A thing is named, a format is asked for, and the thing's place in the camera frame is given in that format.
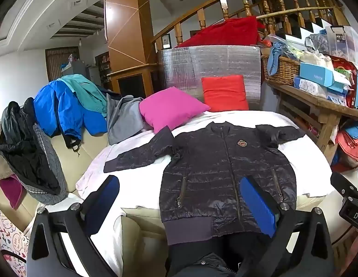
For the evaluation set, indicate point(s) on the wooden table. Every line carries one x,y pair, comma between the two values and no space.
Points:
311,98

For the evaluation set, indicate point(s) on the magenta cloth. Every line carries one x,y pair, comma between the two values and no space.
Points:
13,192

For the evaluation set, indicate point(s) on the white printed box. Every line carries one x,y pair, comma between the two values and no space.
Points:
308,86

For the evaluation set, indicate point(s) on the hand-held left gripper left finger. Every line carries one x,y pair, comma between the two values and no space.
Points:
105,199

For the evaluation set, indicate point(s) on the wicker basket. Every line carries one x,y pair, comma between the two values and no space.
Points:
282,72

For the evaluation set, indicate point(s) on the clear plastic bag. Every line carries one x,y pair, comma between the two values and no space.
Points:
317,43

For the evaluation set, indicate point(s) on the coral folded clothes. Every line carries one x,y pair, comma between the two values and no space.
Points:
350,147

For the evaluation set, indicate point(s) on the wooden pillar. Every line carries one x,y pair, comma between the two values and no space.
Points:
124,20

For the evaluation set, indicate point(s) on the black quilted jacket with badge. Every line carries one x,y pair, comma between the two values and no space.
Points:
213,173

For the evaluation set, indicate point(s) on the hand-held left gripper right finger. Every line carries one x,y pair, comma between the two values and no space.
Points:
258,205

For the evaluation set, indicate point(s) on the silver foil insulation mat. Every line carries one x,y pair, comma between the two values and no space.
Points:
219,60

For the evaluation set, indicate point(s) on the heart patterned cloth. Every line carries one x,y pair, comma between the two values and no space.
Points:
8,236

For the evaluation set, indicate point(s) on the white bed blanket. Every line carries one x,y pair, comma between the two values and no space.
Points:
308,161

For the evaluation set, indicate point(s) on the pink pillow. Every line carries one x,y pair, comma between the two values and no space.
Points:
170,109

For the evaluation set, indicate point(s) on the blue cardboard box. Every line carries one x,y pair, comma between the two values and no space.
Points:
314,76

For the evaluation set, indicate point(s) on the grey jacket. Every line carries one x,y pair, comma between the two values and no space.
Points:
124,118

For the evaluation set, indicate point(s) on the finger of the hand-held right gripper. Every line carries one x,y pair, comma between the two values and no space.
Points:
342,184

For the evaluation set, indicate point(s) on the shiny black puffer jacket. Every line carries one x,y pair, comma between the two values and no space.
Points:
20,147

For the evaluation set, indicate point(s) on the teal jacket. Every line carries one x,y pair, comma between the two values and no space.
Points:
86,92

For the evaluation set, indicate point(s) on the red pillow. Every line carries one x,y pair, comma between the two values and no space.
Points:
225,92

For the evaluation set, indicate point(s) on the wooden stair railing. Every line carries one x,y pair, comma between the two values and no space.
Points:
196,8

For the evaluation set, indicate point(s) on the light blue cloth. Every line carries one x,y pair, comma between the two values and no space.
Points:
275,57

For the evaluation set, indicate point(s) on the grey knit sweater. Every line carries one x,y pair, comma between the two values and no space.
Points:
49,161

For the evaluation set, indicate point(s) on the blue jacket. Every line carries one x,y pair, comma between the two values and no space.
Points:
57,109

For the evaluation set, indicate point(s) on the red fluffy blanket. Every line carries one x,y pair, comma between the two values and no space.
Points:
225,31

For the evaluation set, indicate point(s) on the framed picture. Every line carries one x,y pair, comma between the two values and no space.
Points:
166,41

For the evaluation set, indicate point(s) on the red snack bag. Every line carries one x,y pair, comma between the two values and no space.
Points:
347,67

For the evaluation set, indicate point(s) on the clear plastic storage box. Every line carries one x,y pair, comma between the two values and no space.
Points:
349,40

